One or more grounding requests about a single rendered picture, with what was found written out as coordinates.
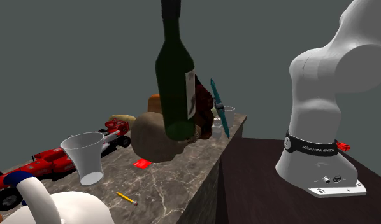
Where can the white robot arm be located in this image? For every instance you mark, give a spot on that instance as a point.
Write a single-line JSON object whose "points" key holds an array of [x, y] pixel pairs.
{"points": [[314, 118]]}

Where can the dark red brown figure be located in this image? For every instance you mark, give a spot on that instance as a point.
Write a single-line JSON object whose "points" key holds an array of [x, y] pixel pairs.
{"points": [[204, 105]]}

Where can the dark green wine bottle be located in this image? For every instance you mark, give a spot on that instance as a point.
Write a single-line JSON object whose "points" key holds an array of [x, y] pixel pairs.
{"points": [[173, 93]]}

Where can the small white bottle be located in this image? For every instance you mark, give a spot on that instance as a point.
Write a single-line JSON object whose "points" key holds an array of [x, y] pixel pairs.
{"points": [[217, 128]]}

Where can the orange brown bread loaf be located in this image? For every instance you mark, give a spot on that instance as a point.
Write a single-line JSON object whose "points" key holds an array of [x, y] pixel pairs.
{"points": [[154, 104]]}

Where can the white plain cup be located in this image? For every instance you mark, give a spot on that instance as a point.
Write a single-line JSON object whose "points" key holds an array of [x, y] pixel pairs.
{"points": [[230, 116]]}

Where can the brown round bread loaf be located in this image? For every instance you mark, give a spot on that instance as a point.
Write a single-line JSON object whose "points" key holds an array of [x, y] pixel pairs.
{"points": [[150, 139]]}

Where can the tan potato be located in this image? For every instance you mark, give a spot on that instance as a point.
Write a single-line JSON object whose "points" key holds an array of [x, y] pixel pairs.
{"points": [[123, 118]]}

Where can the small red card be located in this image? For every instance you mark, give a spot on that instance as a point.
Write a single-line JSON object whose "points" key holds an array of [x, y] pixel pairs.
{"points": [[142, 163]]}

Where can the yellow pencil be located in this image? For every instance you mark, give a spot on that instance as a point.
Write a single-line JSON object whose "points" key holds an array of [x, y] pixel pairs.
{"points": [[126, 198]]}

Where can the white flared cup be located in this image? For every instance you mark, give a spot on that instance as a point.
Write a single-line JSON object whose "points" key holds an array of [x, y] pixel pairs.
{"points": [[85, 155]]}

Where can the dark brown robot stand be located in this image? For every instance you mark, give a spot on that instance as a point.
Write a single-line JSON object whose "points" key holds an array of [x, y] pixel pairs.
{"points": [[271, 198]]}

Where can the red toy race car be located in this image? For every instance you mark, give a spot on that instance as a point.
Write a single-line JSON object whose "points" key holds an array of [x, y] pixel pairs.
{"points": [[47, 161]]}

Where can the white teapot with blue tip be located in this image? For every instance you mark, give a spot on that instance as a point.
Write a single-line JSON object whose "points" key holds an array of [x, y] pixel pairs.
{"points": [[63, 208]]}

